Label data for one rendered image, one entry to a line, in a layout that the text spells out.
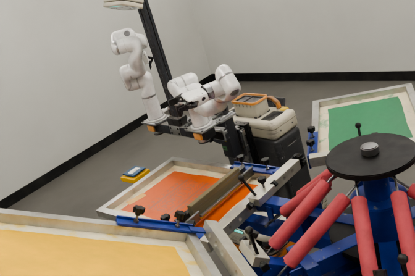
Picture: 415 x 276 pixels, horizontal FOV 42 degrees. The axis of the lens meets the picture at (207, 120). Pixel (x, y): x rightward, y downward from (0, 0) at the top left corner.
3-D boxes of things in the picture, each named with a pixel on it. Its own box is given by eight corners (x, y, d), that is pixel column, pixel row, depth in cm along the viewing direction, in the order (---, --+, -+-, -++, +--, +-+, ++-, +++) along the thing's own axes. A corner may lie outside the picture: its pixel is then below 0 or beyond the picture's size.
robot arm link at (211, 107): (212, 92, 280) (186, 102, 276) (217, 71, 261) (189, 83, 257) (226, 118, 275) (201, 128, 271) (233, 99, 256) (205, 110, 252)
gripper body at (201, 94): (213, 103, 242) (191, 112, 239) (204, 96, 251) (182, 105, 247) (209, 88, 239) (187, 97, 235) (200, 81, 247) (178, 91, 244)
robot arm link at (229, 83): (224, 84, 258) (231, 62, 239) (237, 107, 254) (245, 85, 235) (209, 91, 256) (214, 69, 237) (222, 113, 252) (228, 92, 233)
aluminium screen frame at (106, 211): (98, 216, 280) (95, 210, 279) (174, 162, 317) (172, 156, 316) (207, 249, 226) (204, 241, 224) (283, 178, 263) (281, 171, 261)
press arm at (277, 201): (256, 210, 235) (254, 200, 234) (264, 202, 239) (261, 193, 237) (289, 217, 223) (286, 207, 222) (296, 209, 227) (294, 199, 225)
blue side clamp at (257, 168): (232, 176, 282) (228, 165, 279) (238, 172, 285) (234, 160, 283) (278, 184, 261) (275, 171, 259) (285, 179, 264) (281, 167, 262)
